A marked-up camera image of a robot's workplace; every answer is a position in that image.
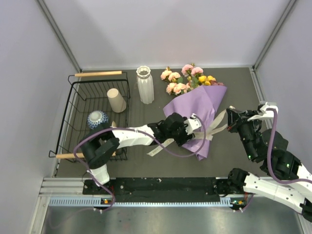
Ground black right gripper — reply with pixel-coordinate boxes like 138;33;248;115
225;107;262;161

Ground cream printed ribbon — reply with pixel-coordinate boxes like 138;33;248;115
146;109;229;157

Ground purple flower bouquet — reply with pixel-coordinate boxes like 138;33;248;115
160;62;228;161

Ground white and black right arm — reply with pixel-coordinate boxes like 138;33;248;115
226;102;312;221

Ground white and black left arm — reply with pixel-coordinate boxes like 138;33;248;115
79;113;202;194

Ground white ribbed ceramic vase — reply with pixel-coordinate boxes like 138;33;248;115
136;66;154;104

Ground beige paper cup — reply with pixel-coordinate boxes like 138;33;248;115
107;88;126;113

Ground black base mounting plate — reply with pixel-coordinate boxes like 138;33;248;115
82;177;247;196

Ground blue white patterned bowl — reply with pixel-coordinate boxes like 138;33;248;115
87;110;109;129

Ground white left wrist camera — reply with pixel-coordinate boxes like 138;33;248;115
184;114;202;135

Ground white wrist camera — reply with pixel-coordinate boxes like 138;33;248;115
247;101;278;121
184;114;202;135

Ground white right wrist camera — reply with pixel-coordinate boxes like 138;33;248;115
247;101;278;121

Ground black wire basket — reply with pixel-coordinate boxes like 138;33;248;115
48;71;131;162

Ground grey slotted cable duct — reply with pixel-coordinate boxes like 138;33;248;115
49;197;246;207

